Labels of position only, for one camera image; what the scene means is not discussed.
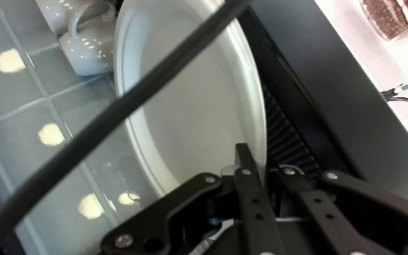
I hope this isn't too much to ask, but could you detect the black cable blue plug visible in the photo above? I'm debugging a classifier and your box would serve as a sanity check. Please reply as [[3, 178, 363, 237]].
[[380, 77, 408, 111]]

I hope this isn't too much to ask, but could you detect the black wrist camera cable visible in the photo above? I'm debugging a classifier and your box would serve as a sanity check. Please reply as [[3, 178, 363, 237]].
[[0, 0, 255, 255]]

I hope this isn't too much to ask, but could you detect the white ceramic plate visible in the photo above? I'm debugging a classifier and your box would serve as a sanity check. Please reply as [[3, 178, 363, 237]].
[[112, 0, 270, 198]]

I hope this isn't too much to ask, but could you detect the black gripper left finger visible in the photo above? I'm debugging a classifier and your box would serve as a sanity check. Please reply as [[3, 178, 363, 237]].
[[101, 141, 287, 255]]

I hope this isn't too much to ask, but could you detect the black wall shelf unit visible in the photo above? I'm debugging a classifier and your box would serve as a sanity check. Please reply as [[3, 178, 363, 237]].
[[238, 0, 408, 209]]

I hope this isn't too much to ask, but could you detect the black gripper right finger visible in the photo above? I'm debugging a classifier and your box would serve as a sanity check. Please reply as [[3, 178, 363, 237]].
[[277, 164, 408, 255]]

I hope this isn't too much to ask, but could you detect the coffee bean glass jar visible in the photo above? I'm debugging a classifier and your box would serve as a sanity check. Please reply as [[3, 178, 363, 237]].
[[359, 0, 408, 41]]

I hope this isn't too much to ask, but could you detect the plain white mug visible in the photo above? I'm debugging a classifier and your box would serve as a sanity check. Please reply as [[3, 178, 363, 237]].
[[58, 1, 118, 77], [34, 0, 90, 35]]

